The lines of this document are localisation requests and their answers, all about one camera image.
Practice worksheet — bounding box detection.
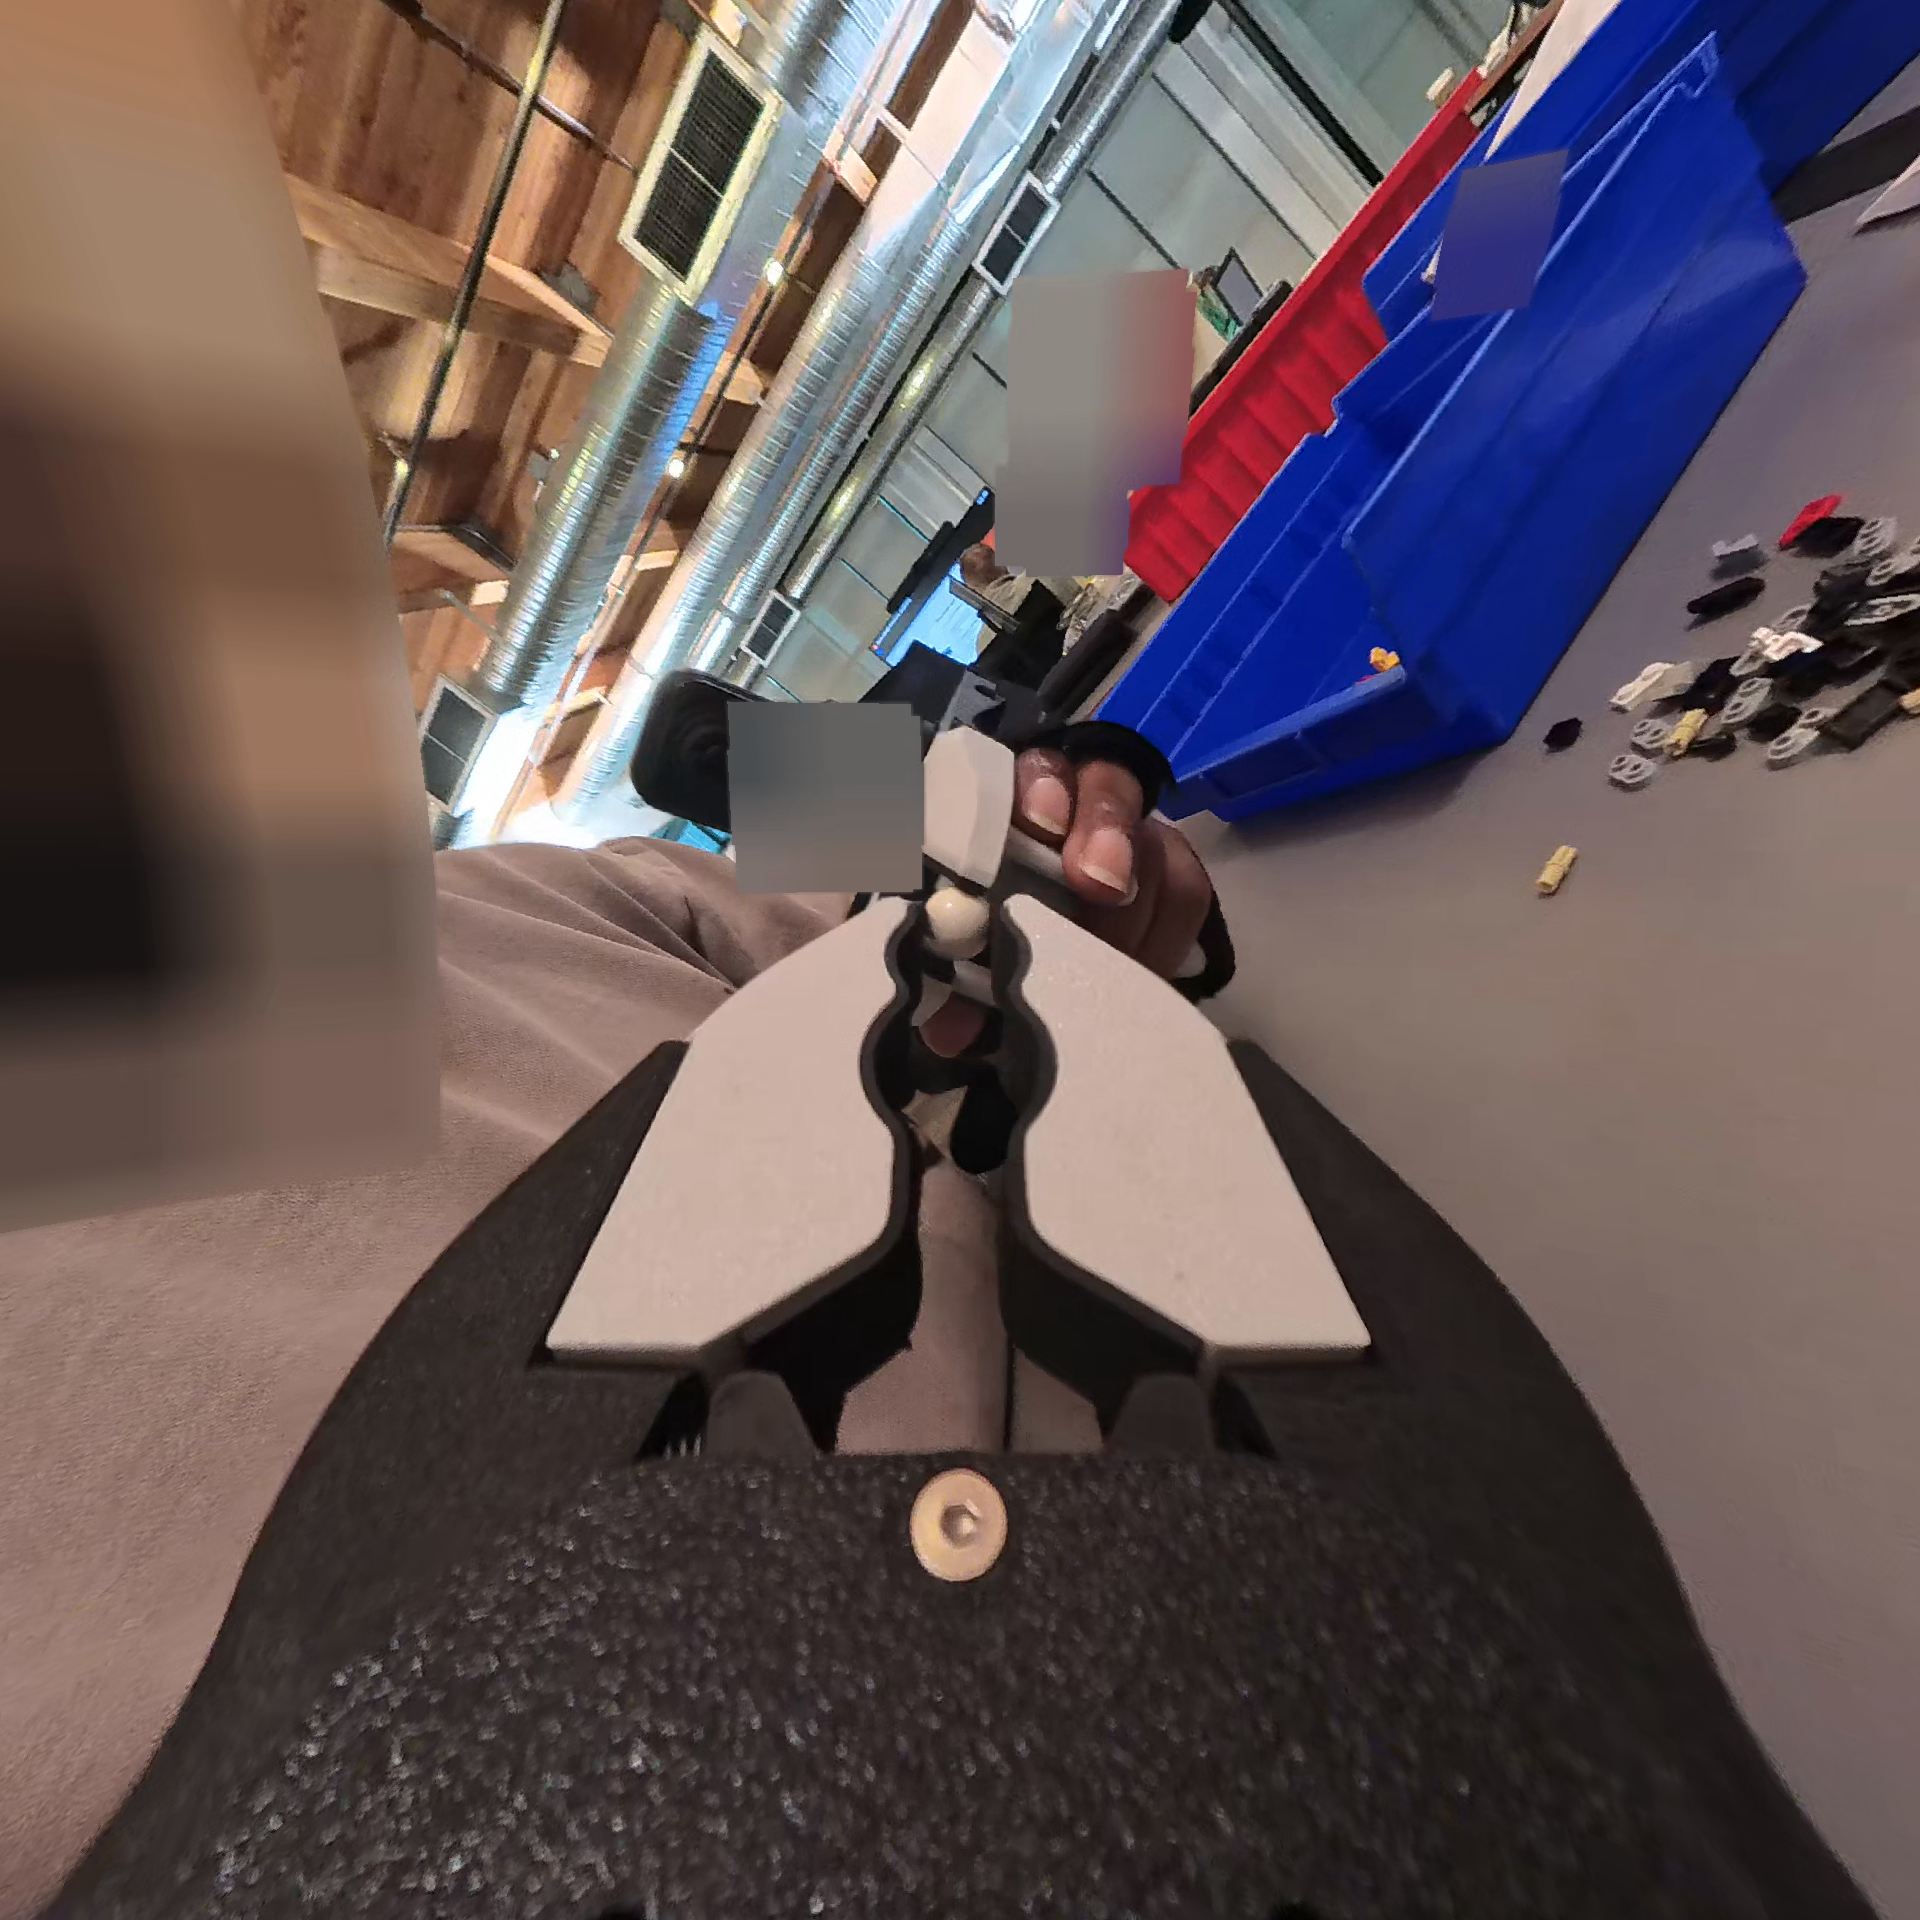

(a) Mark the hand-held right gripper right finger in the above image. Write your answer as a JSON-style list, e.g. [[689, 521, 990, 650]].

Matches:
[[1002, 902, 1374, 1450]]

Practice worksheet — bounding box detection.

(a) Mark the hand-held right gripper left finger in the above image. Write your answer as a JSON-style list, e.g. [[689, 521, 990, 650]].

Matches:
[[544, 908, 924, 1455]]

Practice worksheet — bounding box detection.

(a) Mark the pile of small toy bricks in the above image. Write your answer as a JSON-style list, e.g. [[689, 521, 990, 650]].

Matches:
[[1537, 496, 1920, 904]]

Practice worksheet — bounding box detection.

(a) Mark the blue plastic bin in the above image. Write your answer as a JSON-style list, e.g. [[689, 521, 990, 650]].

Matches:
[[1096, 31, 1809, 826], [1476, 0, 1920, 196]]

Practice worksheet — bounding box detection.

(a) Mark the grey desk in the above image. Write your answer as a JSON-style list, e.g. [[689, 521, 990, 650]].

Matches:
[[1154, 142, 1920, 1920]]

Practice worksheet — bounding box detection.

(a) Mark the person's left hand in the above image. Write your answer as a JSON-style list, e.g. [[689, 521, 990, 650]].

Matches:
[[1012, 750, 1217, 954]]

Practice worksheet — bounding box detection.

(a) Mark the black computer monitor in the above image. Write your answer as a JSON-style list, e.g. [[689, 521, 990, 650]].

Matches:
[[874, 482, 1003, 673]]

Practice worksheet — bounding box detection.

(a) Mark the white ceiling vent grille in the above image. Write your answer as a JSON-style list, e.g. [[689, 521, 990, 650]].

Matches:
[[619, 31, 784, 291]]

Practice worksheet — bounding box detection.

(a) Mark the red plastic bin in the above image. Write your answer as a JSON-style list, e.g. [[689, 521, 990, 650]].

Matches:
[[1124, 113, 1478, 579]]

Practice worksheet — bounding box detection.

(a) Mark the silver air duct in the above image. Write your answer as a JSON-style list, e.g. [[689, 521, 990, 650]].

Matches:
[[562, 0, 1202, 818], [472, 0, 962, 713]]

